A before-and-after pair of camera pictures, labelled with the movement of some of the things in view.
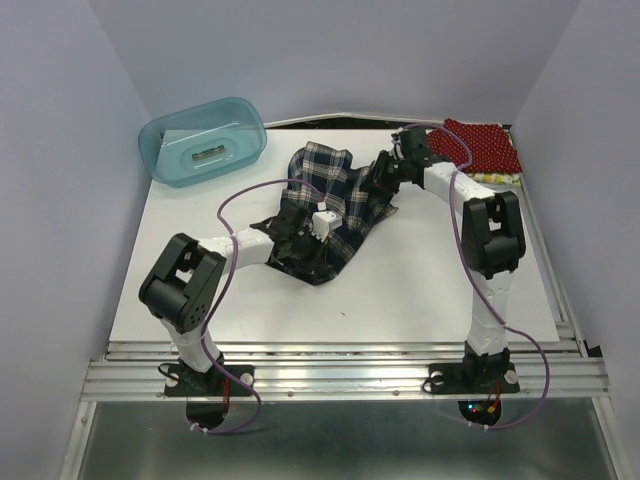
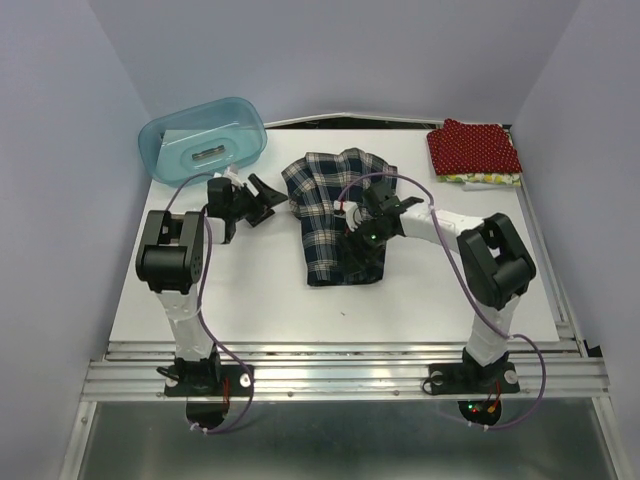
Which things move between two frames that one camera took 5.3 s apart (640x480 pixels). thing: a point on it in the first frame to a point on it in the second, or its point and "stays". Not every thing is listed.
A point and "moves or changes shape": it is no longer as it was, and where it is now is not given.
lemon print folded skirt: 514,179 stays
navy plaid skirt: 319,175 moves or changes shape
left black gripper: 315,263 to 268,196
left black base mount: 183,380 stays
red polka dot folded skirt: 490,144 stays
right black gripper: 379,183 to 364,254
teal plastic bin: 193,144 stays
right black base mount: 471,378 stays
